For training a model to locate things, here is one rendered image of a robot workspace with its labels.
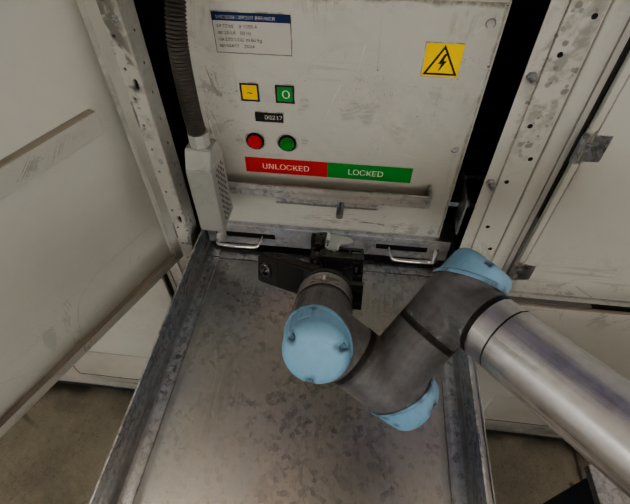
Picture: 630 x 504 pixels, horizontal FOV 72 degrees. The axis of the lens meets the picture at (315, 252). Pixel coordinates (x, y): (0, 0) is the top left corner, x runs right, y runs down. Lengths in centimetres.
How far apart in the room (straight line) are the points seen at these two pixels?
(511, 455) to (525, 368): 136
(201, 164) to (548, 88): 54
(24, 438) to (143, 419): 116
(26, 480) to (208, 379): 115
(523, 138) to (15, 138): 75
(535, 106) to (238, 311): 65
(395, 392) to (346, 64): 49
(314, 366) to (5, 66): 55
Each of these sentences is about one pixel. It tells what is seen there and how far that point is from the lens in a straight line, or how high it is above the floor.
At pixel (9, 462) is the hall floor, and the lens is 197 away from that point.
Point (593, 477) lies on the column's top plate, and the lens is 101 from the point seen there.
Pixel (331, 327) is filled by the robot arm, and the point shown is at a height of 122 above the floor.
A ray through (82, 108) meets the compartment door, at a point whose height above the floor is 124.
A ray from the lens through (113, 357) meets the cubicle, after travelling 161.
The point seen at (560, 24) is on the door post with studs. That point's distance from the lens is 71.
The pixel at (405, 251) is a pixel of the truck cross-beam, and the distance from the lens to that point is 98.
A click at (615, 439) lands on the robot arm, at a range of 43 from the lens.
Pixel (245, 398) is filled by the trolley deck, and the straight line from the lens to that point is 83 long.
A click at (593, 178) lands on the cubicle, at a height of 115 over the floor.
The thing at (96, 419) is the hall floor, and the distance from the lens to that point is 189.
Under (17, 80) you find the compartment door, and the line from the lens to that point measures 74.
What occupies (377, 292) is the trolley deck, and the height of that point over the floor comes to 85.
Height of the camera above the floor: 160
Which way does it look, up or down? 48 degrees down
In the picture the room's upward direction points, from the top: straight up
